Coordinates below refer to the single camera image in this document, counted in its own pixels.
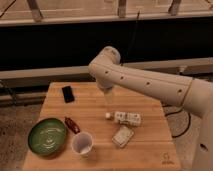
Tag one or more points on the translucent cylindrical end effector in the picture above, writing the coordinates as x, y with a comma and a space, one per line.
109, 96

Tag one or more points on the black eraser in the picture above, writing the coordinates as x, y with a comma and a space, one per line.
68, 94

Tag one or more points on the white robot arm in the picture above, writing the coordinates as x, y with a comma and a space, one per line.
193, 95

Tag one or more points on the white plastic bottle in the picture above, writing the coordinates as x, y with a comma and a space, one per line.
125, 118

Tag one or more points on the clear wrapped packet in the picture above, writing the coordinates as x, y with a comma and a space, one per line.
122, 136

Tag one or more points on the white plastic cup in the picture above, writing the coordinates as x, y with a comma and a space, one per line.
82, 144

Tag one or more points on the green bowl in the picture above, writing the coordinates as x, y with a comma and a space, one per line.
47, 137

